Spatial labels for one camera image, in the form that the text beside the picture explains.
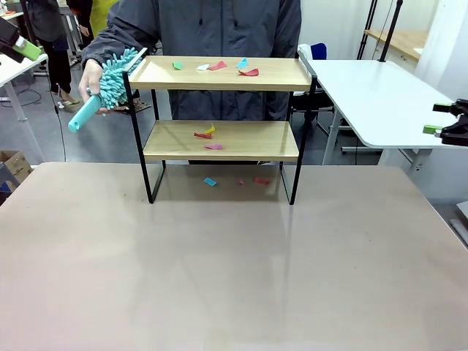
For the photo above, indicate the small white table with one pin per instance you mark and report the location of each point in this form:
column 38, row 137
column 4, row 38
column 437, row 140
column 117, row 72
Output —
column 14, row 71

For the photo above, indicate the pink paper scrap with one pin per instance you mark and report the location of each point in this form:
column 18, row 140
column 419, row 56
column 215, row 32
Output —
column 215, row 147

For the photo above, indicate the flat red paper scrap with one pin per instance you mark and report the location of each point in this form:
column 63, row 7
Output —
column 261, row 181

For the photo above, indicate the wooden desk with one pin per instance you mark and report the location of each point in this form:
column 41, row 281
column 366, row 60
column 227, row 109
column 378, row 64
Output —
column 402, row 40

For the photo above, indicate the person's right forearm grey sleeve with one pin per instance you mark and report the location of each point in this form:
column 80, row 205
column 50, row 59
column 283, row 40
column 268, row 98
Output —
column 109, row 44

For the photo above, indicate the bystander in black clothes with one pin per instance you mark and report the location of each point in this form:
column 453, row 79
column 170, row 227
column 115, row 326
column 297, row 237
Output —
column 55, row 55

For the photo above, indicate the yellow paper scrap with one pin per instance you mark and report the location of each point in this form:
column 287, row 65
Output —
column 211, row 129

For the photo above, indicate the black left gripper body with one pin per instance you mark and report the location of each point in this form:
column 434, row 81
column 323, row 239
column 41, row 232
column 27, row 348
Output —
column 7, row 29

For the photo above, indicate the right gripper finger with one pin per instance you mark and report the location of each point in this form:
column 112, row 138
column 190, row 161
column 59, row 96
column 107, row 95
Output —
column 459, row 106
column 457, row 133

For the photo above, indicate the white paper scrap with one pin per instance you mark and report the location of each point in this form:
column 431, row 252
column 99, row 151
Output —
column 202, row 67

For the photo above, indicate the blue office chair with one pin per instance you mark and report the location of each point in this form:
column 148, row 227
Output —
column 320, row 50

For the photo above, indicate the person's right hand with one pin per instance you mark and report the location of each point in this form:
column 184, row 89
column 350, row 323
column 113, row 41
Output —
column 89, row 78

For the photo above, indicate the large white table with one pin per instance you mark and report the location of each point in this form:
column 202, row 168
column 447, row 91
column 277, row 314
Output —
column 365, row 95

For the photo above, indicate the green paper scrap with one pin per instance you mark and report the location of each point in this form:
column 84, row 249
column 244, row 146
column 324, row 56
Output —
column 177, row 66

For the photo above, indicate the light blue paper scrap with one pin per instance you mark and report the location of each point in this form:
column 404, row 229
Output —
column 241, row 63

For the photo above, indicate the teal microfiber duster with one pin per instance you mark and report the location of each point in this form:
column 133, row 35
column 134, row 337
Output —
column 82, row 118

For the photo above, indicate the teal blue paper scrap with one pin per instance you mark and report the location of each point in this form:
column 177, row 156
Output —
column 209, row 181

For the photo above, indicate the black stand pole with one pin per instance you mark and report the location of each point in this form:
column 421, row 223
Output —
column 391, row 29

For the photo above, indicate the person in grey jacket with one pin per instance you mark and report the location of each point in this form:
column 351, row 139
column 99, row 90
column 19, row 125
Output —
column 234, row 29

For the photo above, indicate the yellow garment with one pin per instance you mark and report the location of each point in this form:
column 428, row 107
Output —
column 100, row 18

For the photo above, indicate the black tripod stand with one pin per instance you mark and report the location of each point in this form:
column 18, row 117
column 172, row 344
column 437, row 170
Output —
column 370, row 22

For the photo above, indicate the curved red paper scrap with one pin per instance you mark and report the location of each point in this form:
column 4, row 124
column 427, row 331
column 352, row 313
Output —
column 250, row 73

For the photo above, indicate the long red paper scrap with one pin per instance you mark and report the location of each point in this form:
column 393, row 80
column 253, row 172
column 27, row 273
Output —
column 218, row 66

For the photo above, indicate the dark red paper scrap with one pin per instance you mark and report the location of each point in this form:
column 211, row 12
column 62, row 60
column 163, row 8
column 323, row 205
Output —
column 203, row 135

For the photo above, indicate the cardboard box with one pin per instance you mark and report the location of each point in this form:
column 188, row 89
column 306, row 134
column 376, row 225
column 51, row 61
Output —
column 16, row 164

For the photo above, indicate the two-tier wood shelf black frame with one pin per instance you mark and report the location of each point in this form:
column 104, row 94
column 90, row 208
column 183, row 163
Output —
column 219, row 86

